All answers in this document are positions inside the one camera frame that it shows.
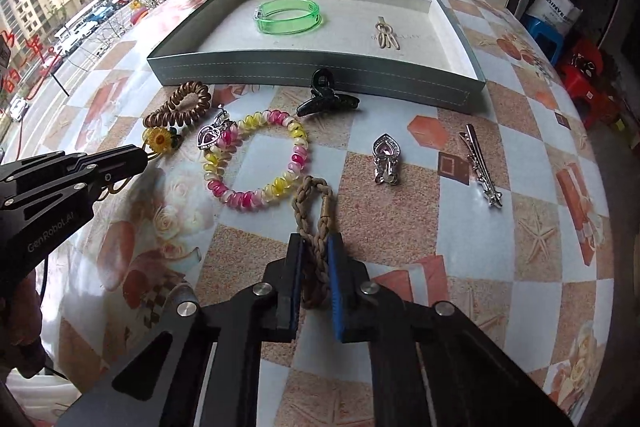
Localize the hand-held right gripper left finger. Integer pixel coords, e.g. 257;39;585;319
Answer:
55;233;307;427

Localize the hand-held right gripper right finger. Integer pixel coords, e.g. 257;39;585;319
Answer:
327;234;576;427

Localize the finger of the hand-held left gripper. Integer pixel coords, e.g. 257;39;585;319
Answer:
0;163;146;215
0;145;149;182

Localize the brown braided rope bracelet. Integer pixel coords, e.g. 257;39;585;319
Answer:
292;176;335;310

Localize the sunflower charm with gold rings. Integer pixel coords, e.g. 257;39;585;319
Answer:
102;126;181;198

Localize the brown spiral hair tie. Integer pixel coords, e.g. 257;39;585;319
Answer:
142;80;212;130

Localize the silver heart pendant clip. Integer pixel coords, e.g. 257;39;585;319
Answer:
197;106;237;151
372;133;401;186

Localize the pink yellow spiral hair tie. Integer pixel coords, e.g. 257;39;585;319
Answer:
201;108;312;211

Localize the black claw hair clip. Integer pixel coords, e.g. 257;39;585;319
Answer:
296;69;361;118

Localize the silver star hair clip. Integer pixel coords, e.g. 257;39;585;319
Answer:
460;123;503;208

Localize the grey shallow tray box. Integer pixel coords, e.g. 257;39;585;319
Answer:
146;0;487;112

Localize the person's left hand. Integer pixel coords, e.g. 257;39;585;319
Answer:
0;269;48;375

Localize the green translucent bangle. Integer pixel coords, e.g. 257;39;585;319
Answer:
254;0;326;35

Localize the checkered patterned tablecloth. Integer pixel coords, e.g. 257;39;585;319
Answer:
37;0;621;427

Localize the beige hair clip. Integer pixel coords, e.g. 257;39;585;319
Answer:
374;16;403;52

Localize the red plastic stool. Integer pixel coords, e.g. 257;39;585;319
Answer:
557;39;621;128

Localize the blue plastic stool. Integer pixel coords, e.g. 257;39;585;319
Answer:
522;16;563;62

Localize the white printed bag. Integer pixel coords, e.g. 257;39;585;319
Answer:
530;0;583;38

